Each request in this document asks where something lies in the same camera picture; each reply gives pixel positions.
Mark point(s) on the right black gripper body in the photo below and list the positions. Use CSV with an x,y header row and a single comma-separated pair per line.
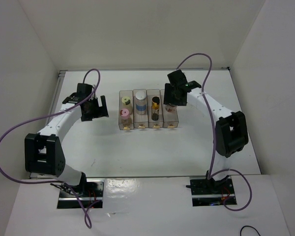
x,y
178,102

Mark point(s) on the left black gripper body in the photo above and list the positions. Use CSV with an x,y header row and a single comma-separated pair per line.
x,y
93,105

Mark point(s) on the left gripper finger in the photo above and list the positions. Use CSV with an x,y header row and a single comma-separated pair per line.
x,y
103,109
88,116

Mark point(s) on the red label spice jar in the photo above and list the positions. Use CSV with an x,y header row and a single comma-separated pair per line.
x,y
171,108

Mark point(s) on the black gold pepper grinder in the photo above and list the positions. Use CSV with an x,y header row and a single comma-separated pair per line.
x,y
155,108

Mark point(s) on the pink cap spice bottle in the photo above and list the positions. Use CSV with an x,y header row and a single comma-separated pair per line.
x,y
125,117

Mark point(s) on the yellow cap spice bottle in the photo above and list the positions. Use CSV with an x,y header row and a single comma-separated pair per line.
x,y
126,103

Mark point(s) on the white blue cylindrical shaker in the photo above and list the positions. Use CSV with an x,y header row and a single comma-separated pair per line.
x,y
141,102

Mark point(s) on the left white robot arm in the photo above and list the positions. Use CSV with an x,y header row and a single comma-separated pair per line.
x,y
43,150

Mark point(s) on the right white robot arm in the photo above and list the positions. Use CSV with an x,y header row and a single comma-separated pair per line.
x,y
229,128

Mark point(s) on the clear organizer bin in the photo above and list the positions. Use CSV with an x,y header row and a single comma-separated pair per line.
x,y
121,94
140,121
170,120
154,124

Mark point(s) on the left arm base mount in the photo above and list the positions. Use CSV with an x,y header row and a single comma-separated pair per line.
x,y
93,196

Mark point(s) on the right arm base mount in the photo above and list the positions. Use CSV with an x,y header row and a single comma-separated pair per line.
x,y
206,192

